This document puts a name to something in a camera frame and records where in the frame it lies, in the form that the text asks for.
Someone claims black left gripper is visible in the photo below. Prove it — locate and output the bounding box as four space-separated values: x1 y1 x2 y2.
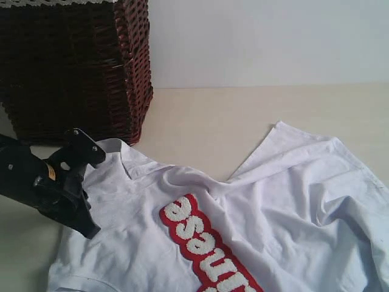
33 159 100 239

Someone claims white t-shirt red lettering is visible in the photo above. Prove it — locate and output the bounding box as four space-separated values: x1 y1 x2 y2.
47 122 388 291

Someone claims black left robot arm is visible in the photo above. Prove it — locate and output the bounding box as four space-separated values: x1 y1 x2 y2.
1 129 106 239

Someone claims brown wicker laundry basket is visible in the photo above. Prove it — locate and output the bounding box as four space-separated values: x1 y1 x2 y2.
1 1 153 145

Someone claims white lace cloth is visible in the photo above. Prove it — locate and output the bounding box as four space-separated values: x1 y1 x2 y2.
0 0 117 9

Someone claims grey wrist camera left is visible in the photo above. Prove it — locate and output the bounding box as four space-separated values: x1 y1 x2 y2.
47 128 106 170

